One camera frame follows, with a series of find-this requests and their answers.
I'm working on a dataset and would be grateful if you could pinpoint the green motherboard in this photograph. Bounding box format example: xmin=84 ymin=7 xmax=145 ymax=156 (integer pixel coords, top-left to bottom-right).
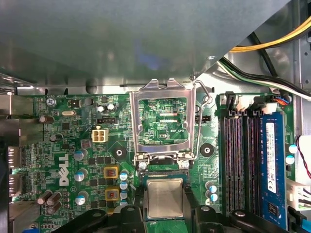
xmin=9 ymin=92 xmax=296 ymax=233

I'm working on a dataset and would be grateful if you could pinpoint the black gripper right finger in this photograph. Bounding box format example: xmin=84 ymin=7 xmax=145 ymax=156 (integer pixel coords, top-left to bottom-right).
xmin=182 ymin=188 xmax=290 ymax=233

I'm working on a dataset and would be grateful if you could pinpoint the black RAM slot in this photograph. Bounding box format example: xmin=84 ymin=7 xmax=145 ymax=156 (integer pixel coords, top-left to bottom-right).
xmin=233 ymin=109 xmax=244 ymax=216
xmin=222 ymin=91 xmax=235 ymax=218
xmin=243 ymin=110 xmax=254 ymax=216

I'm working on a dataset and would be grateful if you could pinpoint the red black twisted wire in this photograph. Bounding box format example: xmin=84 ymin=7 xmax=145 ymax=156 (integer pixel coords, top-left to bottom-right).
xmin=294 ymin=135 xmax=311 ymax=180

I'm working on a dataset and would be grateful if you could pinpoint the grey power supply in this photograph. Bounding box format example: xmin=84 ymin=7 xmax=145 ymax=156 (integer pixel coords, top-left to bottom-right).
xmin=0 ymin=0 xmax=292 ymax=88

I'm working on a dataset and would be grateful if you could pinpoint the metal locking lever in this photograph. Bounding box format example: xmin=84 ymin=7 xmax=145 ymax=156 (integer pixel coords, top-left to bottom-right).
xmin=190 ymin=75 xmax=213 ymax=158

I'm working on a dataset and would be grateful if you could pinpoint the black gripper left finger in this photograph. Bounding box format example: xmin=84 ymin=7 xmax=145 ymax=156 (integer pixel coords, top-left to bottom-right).
xmin=54 ymin=193 xmax=148 ymax=233

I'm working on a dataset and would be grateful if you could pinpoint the white wire connector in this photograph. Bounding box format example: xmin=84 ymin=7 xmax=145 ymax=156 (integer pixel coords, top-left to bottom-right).
xmin=286 ymin=179 xmax=311 ymax=212

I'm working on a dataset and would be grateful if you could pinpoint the metal socket cover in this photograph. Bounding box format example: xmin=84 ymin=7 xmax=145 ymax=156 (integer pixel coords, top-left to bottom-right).
xmin=130 ymin=78 xmax=197 ymax=163

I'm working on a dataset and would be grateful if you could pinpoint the yellow wire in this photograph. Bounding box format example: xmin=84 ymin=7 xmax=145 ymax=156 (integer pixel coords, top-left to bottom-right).
xmin=229 ymin=18 xmax=311 ymax=53

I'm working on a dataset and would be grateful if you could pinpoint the black PC case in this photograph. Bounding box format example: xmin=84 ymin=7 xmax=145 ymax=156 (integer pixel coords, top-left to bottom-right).
xmin=0 ymin=0 xmax=311 ymax=233

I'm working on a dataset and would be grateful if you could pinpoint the white black wire bundle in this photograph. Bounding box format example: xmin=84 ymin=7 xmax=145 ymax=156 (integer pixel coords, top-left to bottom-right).
xmin=217 ymin=59 xmax=311 ymax=100

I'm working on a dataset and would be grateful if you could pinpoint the blue RAM stick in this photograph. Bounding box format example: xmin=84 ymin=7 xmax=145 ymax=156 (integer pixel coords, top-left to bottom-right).
xmin=259 ymin=113 xmax=287 ymax=230

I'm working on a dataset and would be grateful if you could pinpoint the silver CPU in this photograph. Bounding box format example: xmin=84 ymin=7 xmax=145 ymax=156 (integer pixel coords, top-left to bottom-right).
xmin=143 ymin=178 xmax=188 ymax=220

